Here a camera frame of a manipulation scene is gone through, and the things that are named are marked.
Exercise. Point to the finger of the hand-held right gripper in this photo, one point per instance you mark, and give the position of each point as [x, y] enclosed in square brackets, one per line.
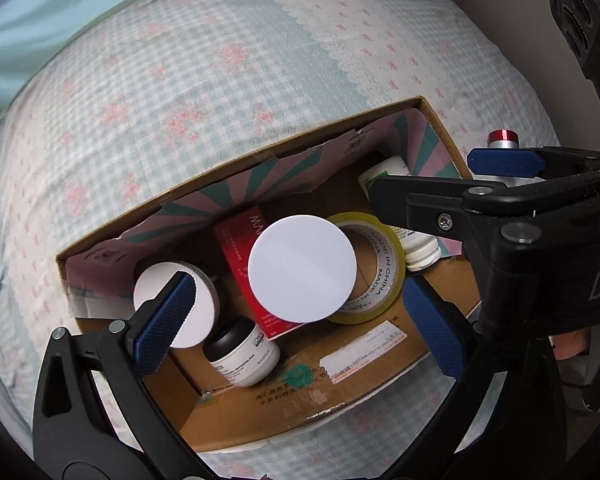
[410, 200]
[505, 163]

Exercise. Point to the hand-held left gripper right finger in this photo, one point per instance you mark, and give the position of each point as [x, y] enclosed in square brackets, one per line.
[432, 330]

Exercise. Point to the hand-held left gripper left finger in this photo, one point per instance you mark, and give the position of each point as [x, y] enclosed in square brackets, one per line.
[162, 325]

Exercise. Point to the white lidded cream jar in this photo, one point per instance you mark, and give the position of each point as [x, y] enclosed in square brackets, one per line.
[302, 270]
[202, 305]

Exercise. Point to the white plastic bottle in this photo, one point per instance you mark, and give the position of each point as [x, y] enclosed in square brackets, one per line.
[421, 252]

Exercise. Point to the yellow tape roll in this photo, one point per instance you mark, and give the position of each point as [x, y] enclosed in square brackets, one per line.
[380, 282]

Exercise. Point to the black lidded white jar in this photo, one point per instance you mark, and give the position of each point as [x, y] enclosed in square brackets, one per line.
[245, 360]

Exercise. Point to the red carton box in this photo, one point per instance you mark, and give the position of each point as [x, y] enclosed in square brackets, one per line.
[235, 255]

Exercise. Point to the printed cardboard box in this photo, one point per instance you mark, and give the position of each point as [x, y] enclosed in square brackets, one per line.
[260, 410]

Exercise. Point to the person's right hand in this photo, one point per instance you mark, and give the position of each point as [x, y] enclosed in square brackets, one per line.
[571, 346]

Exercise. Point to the checked floral bed sheet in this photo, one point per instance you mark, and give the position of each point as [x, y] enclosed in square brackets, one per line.
[180, 85]

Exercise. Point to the light blue hanging cloth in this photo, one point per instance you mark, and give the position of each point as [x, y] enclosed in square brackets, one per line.
[40, 20]

